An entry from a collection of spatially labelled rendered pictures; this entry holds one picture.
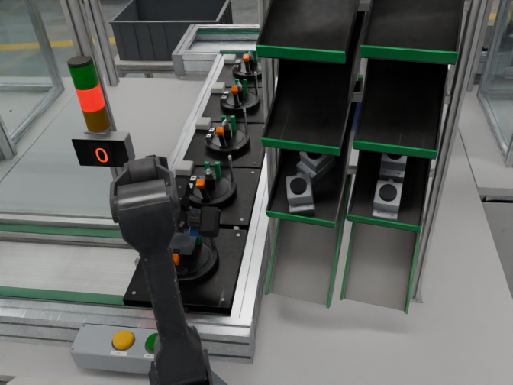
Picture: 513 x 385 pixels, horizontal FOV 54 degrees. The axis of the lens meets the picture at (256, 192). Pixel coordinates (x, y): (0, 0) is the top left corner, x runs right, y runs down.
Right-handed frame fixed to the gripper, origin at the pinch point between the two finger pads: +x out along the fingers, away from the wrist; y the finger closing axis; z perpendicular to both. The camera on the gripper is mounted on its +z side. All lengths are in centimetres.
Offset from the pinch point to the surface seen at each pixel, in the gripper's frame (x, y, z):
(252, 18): 339, 51, 267
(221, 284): 5.2, -8.8, -12.1
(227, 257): 10.1, -8.9, -5.7
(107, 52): 70, 60, 80
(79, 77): -19.0, 18.8, 25.3
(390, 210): -17.0, -42.3, 1.7
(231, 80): 64, 6, 66
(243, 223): 17.3, -10.8, 3.9
